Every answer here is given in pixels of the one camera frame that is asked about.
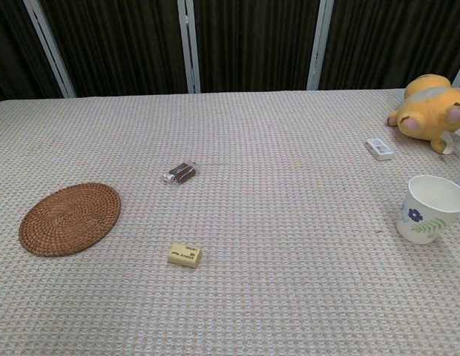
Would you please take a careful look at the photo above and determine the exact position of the small white box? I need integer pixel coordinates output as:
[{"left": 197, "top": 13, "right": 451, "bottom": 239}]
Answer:
[{"left": 364, "top": 137, "right": 395, "bottom": 162}]

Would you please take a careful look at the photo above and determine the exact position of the yellow plush toy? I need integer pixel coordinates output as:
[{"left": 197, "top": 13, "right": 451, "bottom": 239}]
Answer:
[{"left": 387, "top": 73, "right": 460, "bottom": 155}]

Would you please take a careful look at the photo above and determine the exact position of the yellow eraser block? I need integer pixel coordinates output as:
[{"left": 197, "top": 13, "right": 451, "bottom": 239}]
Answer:
[{"left": 167, "top": 242, "right": 203, "bottom": 269}]

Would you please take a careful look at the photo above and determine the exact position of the dark screen panel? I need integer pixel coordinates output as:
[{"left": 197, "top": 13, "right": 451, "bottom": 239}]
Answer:
[
  {"left": 39, "top": 0, "right": 189, "bottom": 99},
  {"left": 191, "top": 0, "right": 323, "bottom": 93},
  {"left": 318, "top": 0, "right": 460, "bottom": 90},
  {"left": 0, "top": 0, "right": 65, "bottom": 105}
]

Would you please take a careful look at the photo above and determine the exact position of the checked beige tablecloth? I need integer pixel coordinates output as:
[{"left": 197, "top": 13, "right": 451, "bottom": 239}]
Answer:
[{"left": 0, "top": 87, "right": 460, "bottom": 356}]

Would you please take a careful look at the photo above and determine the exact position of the round woven rattan mat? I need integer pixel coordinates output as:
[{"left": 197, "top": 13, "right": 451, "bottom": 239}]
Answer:
[{"left": 18, "top": 182, "right": 122, "bottom": 258}]

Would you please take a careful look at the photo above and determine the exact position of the wrapped chocolate snack bar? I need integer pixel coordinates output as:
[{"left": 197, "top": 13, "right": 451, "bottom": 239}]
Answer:
[{"left": 162, "top": 161, "right": 198, "bottom": 185}]

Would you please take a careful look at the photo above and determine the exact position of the white floral paper cup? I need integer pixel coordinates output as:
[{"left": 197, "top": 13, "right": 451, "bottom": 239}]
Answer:
[{"left": 395, "top": 174, "right": 460, "bottom": 245}]

